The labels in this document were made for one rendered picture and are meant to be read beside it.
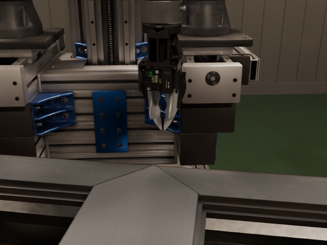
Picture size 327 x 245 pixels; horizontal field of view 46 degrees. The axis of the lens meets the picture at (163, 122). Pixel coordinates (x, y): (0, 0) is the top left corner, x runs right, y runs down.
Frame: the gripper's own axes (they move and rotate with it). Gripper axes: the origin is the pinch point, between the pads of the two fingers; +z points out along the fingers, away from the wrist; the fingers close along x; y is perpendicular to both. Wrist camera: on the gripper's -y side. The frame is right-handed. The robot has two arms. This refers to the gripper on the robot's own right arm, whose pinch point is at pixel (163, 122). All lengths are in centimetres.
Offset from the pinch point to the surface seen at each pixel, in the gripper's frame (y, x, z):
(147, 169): 10.5, -1.5, 5.4
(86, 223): 27.8, -7.3, 5.4
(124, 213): 24.7, -2.5, 5.4
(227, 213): 19.1, 13.4, 7.7
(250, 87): -311, 44, 82
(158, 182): 14.8, 1.3, 5.4
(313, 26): -324, 100, 23
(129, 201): 21.5, -2.4, 5.4
